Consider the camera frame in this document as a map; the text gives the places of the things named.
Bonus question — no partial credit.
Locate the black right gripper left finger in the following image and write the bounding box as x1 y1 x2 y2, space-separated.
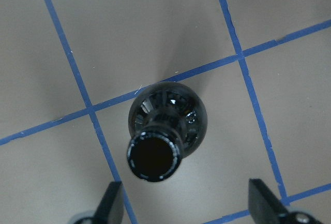
93 181 124 223

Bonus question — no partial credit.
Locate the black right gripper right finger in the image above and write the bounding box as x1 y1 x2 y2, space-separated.
248 178 297 224

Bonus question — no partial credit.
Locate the dark wine bottle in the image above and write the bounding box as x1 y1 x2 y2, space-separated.
127 82 208 182

